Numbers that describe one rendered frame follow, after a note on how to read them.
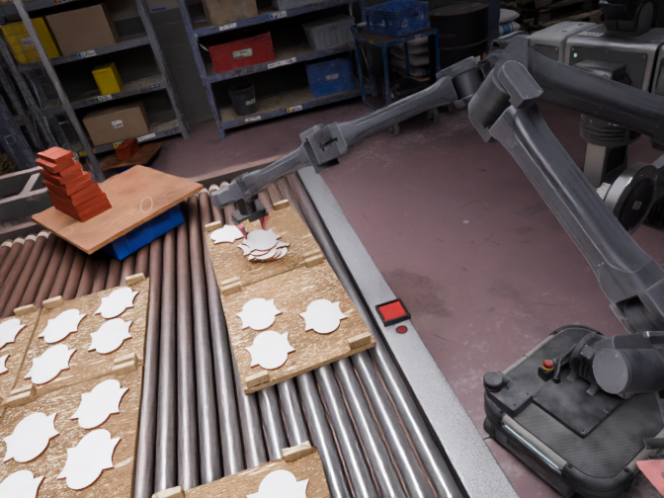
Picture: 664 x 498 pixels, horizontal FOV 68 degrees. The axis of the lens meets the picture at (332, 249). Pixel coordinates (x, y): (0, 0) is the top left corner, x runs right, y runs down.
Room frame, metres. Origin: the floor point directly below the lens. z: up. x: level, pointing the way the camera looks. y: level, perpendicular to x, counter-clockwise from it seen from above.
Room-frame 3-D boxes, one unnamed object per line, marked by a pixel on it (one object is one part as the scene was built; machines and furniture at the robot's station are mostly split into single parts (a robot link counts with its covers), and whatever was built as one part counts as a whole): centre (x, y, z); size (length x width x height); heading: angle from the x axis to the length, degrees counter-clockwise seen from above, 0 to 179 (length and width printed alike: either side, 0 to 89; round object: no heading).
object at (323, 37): (5.73, -0.44, 0.76); 0.50 x 0.36 x 0.24; 104
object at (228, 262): (1.47, 0.24, 0.93); 0.41 x 0.35 x 0.02; 13
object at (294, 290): (1.06, 0.15, 0.93); 0.41 x 0.35 x 0.02; 13
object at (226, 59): (5.62, 0.53, 0.78); 0.66 x 0.45 x 0.28; 98
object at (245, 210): (1.46, 0.25, 1.09); 0.10 x 0.07 x 0.07; 117
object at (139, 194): (1.83, 0.80, 1.03); 0.50 x 0.50 x 0.02; 43
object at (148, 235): (1.77, 0.77, 0.97); 0.31 x 0.31 x 0.10; 43
